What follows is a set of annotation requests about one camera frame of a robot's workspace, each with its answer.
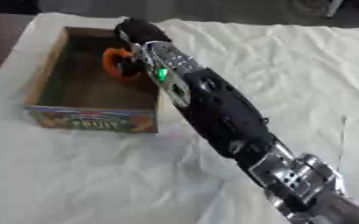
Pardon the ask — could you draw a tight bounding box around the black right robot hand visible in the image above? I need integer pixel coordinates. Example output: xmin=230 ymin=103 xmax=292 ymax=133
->
xmin=112 ymin=17 xmax=173 ymax=80

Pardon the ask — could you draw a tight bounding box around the orange ring toy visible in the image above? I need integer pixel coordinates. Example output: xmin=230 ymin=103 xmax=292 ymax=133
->
xmin=101 ymin=47 xmax=143 ymax=81

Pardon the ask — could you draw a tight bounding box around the tan cardboard box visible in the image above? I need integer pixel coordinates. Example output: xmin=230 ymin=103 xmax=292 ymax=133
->
xmin=23 ymin=25 xmax=165 ymax=134

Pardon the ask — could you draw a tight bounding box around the white chair leg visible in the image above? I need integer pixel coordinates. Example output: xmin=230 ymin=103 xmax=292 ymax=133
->
xmin=325 ymin=0 xmax=345 ymax=18

